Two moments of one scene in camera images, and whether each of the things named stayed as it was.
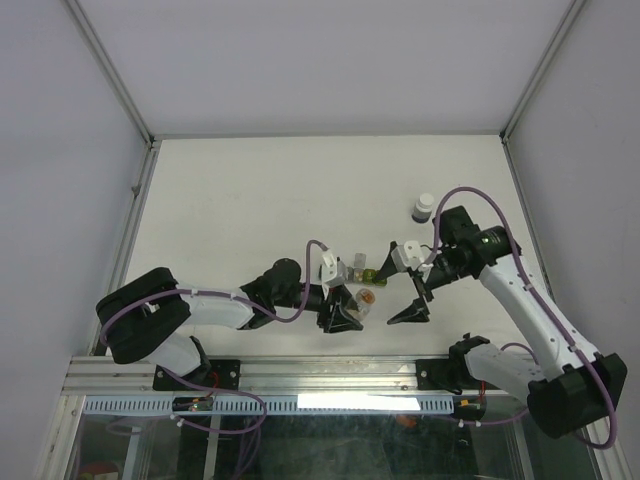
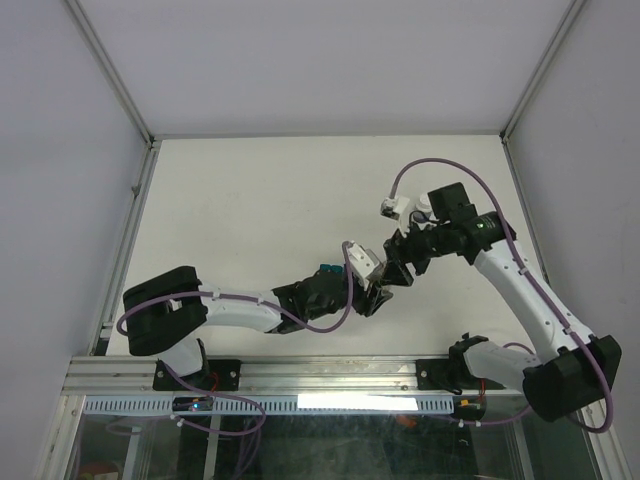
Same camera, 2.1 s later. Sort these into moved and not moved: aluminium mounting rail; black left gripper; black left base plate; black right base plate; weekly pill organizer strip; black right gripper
Moved: black right gripper; weekly pill organizer strip; black left gripper
Not moved: black right base plate; black left base plate; aluminium mounting rail
